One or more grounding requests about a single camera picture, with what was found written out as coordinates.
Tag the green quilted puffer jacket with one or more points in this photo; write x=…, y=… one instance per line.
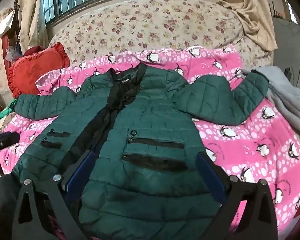
x=150, y=120

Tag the white paper bag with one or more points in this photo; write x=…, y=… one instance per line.
x=6, y=25

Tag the dark red cloth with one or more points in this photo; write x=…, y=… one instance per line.
x=32, y=51

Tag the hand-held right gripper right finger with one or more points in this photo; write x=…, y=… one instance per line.
x=210, y=177

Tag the green cloth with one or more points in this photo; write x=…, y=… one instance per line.
x=3, y=112

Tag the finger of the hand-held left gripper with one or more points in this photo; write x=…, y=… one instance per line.
x=5, y=140

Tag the beige curtain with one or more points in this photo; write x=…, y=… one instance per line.
x=31, y=10
x=250, y=12

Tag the red ruffled pillow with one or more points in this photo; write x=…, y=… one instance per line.
x=35, y=70

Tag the floral bed sheet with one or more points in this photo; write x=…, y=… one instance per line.
x=152, y=27

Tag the grey sweatshirt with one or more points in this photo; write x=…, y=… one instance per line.
x=287, y=97

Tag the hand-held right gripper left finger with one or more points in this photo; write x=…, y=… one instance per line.
x=81, y=171

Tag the pink penguin print blanket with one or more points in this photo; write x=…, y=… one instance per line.
x=252, y=140

